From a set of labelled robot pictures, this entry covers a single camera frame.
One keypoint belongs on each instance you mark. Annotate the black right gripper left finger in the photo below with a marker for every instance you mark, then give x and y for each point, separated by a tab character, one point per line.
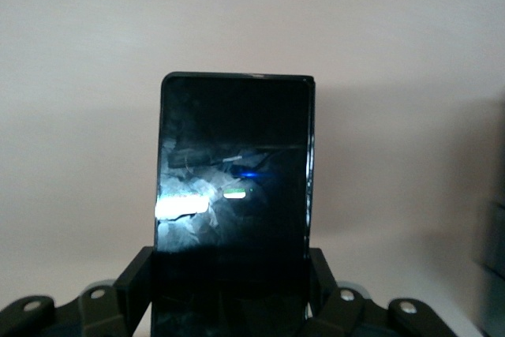
130	285

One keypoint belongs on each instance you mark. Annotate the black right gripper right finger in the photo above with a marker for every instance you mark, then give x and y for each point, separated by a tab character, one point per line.
347	313

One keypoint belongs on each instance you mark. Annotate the black slab phone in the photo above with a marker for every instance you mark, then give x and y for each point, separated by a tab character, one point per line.
236	124

